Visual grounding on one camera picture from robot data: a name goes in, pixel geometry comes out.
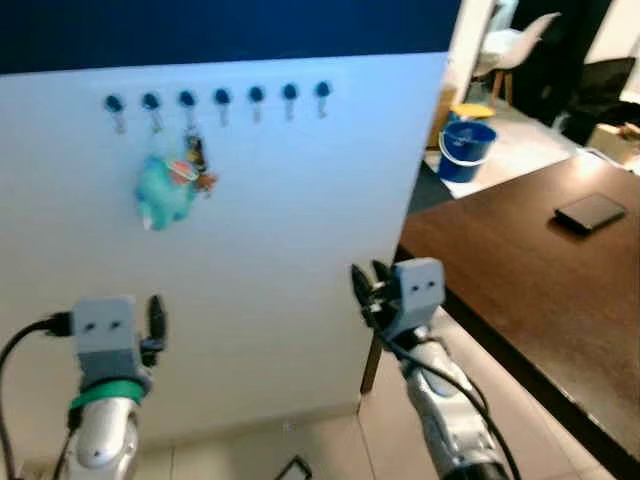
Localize white partition board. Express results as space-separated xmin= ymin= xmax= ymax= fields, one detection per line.
xmin=0 ymin=52 xmax=449 ymax=453

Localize dark brown wooden table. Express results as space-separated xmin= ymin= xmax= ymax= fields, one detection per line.
xmin=360 ymin=150 xmax=640 ymax=473

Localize blue plastic bucket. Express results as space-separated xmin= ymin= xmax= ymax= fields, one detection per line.
xmin=437 ymin=118 xmax=499 ymax=185

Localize flat black tablet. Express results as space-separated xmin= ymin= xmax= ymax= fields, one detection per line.
xmin=553 ymin=192 xmax=629 ymax=237

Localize yellow round lid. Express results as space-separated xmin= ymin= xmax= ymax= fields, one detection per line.
xmin=451 ymin=103 xmax=497 ymax=122

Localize open cardboard box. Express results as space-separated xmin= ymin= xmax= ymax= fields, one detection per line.
xmin=586 ymin=121 xmax=640 ymax=167

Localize black office chair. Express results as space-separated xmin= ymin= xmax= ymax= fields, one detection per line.
xmin=559 ymin=56 xmax=639 ymax=147

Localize white shell chair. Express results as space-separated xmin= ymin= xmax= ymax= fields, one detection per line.
xmin=471 ymin=10 xmax=564 ymax=107

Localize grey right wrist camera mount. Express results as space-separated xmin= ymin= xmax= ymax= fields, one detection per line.
xmin=392 ymin=257 xmax=447 ymax=339

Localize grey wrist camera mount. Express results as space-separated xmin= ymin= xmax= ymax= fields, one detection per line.
xmin=392 ymin=257 xmax=447 ymax=339
xmin=71 ymin=296 xmax=152 ymax=392

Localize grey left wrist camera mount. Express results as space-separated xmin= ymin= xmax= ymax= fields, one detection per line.
xmin=71 ymin=296 xmax=152 ymax=392

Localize keys with teal plush keychain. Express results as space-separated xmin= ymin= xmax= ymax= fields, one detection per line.
xmin=134 ymin=128 xmax=220 ymax=233

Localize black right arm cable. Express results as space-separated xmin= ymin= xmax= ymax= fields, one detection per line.
xmin=378 ymin=318 xmax=523 ymax=480

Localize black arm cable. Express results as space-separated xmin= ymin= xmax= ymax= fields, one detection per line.
xmin=0 ymin=313 xmax=76 ymax=480
xmin=378 ymin=318 xmax=523 ymax=480

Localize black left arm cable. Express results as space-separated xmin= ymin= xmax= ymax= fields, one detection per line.
xmin=0 ymin=313 xmax=76 ymax=480

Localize black metal floor bracket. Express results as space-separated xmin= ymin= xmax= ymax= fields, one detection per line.
xmin=274 ymin=454 xmax=314 ymax=480

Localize blue wall hook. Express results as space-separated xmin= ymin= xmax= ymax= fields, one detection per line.
xmin=177 ymin=89 xmax=200 ymax=132
xmin=212 ymin=87 xmax=234 ymax=128
xmin=246 ymin=85 xmax=268 ymax=125
xmin=313 ymin=80 xmax=334 ymax=120
xmin=280 ymin=82 xmax=301 ymax=123
xmin=140 ymin=91 xmax=164 ymax=133
xmin=103 ymin=93 xmax=128 ymax=135

